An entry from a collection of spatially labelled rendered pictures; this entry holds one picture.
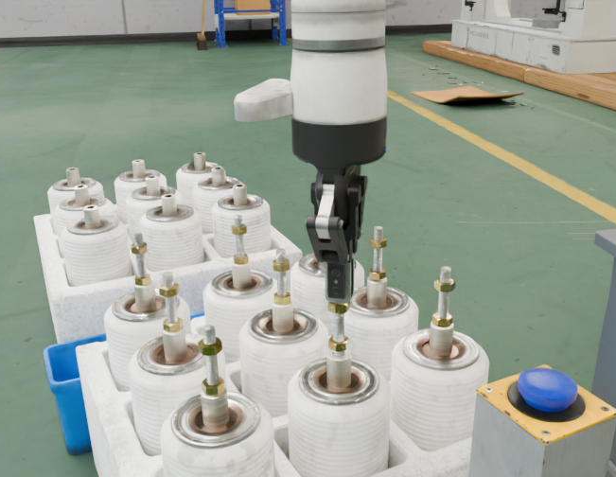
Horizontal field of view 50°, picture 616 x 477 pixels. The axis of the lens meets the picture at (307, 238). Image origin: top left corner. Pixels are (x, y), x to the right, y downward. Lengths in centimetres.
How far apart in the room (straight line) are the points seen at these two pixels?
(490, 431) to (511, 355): 67
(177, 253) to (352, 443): 53
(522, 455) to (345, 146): 25
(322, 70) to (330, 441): 32
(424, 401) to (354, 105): 30
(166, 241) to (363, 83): 61
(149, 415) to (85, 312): 38
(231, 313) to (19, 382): 50
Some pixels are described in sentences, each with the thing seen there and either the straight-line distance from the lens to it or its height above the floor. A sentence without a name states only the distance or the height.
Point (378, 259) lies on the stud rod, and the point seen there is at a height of 31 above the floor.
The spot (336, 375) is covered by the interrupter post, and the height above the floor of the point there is 26.
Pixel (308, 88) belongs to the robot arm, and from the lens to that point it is 50.
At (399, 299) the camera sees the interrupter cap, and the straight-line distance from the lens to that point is 77.
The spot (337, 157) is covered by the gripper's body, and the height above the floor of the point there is 47.
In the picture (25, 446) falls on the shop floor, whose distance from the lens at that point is 104.
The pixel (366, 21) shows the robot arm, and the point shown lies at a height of 57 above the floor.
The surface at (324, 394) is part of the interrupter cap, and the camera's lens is 61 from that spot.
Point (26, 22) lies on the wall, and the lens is 704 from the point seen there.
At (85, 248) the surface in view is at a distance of 102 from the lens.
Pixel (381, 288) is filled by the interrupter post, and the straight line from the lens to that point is 75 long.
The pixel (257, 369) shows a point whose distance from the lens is 70.
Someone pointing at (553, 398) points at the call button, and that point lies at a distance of 50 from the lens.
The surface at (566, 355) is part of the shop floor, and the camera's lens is 121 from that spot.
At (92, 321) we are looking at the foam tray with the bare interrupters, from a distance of 103.
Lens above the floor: 60
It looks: 22 degrees down
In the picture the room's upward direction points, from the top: 1 degrees counter-clockwise
